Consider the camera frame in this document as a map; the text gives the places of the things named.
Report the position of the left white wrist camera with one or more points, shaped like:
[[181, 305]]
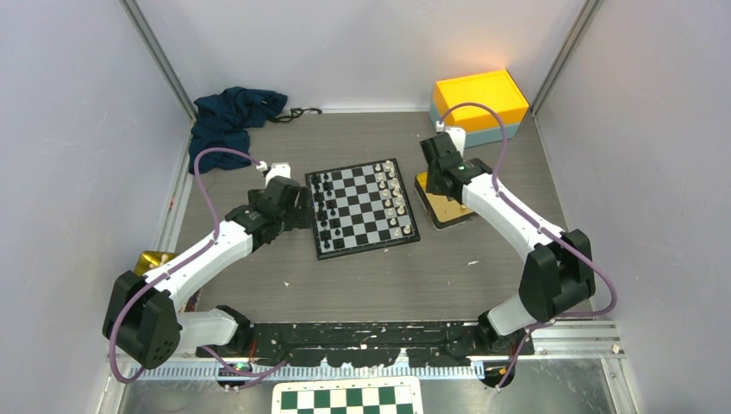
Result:
[[274, 170]]

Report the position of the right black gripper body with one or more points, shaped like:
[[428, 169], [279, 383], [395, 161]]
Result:
[[433, 185]]

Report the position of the green checkered calibration board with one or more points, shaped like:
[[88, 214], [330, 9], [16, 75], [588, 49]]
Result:
[[401, 394]]

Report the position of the gold tin tray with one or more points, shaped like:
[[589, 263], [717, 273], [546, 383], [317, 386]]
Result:
[[442, 211]]

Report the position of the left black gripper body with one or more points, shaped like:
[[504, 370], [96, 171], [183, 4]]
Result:
[[299, 217]]

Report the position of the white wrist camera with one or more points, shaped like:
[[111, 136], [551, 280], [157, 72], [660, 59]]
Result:
[[274, 170], [456, 134]]

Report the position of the dark blue cloth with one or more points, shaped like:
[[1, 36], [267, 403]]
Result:
[[223, 120]]

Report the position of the gold tin with brown pieces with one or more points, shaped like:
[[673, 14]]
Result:
[[149, 260]]

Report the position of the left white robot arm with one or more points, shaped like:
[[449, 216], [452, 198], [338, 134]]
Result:
[[145, 317]]

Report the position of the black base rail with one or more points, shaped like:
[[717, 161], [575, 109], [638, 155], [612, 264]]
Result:
[[426, 344]]

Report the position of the orange and teal box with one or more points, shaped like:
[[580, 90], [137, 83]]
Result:
[[456, 100]]

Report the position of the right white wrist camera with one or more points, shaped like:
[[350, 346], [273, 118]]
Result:
[[456, 134]]

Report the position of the black and white chessboard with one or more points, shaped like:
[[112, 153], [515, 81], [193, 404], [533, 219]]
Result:
[[348, 213]]

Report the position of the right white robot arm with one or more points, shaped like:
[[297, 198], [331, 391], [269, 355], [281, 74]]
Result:
[[555, 275]]

